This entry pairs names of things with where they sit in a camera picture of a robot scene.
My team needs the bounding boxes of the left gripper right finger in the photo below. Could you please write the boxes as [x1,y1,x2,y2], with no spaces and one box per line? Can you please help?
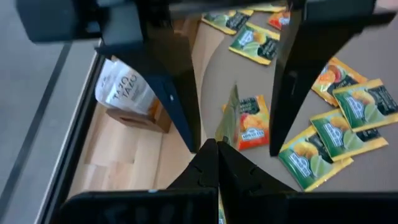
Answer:
[218,141,295,224]

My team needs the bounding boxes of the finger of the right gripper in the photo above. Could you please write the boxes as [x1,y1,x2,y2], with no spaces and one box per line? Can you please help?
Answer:
[269,2,396,157]
[98,39,202,154]

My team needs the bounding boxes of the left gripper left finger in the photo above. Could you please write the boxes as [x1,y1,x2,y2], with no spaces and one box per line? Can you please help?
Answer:
[167,138,220,224]

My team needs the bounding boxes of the orange white Tazo tea bag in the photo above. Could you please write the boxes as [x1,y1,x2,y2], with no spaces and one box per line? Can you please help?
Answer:
[105,67,156,116]
[94,57,131,110]
[146,98,164,124]

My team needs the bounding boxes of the brown wooden tea box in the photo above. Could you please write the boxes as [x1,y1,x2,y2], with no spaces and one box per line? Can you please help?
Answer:
[105,98,173,134]

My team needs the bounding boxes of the round grey mat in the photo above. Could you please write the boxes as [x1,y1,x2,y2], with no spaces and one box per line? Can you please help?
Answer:
[191,11,398,193]

